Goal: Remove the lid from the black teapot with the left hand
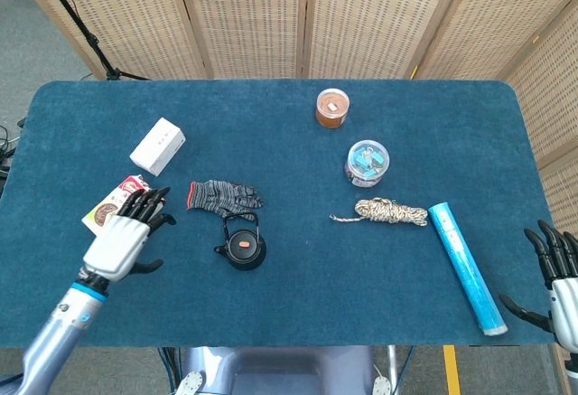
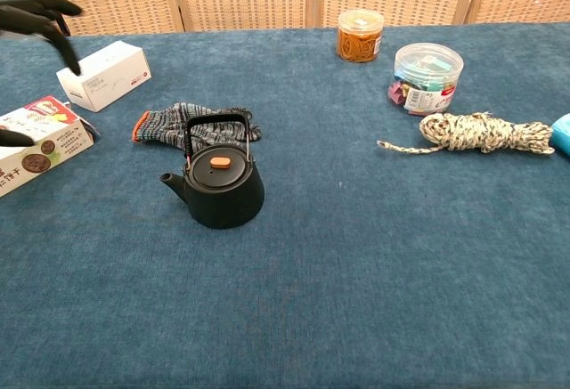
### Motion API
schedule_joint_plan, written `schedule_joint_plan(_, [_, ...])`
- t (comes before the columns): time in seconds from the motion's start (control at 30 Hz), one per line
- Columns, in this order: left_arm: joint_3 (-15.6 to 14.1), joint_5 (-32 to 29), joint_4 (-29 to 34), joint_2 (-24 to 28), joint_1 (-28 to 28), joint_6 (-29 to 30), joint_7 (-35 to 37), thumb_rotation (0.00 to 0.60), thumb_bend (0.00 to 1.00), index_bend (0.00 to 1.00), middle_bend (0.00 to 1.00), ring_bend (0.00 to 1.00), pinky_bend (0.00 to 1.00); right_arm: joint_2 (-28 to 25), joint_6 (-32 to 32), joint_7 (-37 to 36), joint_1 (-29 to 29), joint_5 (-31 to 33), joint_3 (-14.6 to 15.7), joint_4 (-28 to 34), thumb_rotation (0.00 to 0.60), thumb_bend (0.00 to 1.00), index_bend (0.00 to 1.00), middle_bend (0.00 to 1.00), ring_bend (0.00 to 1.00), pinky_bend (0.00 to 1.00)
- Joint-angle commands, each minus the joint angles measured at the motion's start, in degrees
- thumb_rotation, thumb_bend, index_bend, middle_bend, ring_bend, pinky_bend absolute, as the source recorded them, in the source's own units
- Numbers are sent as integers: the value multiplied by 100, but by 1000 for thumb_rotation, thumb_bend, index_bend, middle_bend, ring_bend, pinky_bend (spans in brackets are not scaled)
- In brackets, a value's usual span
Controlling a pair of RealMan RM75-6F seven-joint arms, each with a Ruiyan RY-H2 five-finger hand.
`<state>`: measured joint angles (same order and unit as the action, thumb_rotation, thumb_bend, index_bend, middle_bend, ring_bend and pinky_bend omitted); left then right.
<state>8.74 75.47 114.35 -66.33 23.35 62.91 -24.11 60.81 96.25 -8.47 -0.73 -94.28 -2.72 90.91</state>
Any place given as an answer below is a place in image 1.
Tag blue table mat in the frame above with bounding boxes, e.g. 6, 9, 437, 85
0, 79, 558, 350

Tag coiled beige rope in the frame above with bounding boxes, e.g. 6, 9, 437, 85
329, 197, 429, 228

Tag blue cylindrical tube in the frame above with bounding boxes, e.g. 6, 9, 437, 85
427, 202, 509, 337

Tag clear jar with blue clips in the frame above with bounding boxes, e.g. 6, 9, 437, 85
344, 139, 391, 188

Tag silver robot torso base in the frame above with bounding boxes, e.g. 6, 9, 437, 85
173, 345, 393, 395

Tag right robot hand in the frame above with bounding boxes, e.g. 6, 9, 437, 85
498, 219, 578, 354

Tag chocolate snack box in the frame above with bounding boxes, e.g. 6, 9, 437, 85
80, 174, 164, 238

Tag black tripod stand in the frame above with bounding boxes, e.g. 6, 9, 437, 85
32, 0, 150, 82

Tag black cables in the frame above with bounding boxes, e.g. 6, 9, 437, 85
0, 117, 27, 197

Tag black teapot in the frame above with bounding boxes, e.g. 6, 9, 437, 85
213, 211, 268, 272

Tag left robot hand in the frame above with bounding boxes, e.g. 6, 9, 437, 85
82, 186, 177, 284

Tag bamboo folding screen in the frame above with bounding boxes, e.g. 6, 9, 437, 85
5, 0, 578, 395

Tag grey striped knit glove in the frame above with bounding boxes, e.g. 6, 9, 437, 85
185, 179, 266, 221

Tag white cardboard box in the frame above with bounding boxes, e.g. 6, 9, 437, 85
129, 117, 187, 177

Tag orange-brown round jar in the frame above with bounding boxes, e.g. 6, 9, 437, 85
314, 88, 352, 130

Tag black teapot lid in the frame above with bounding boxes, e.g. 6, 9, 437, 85
227, 230, 263, 263

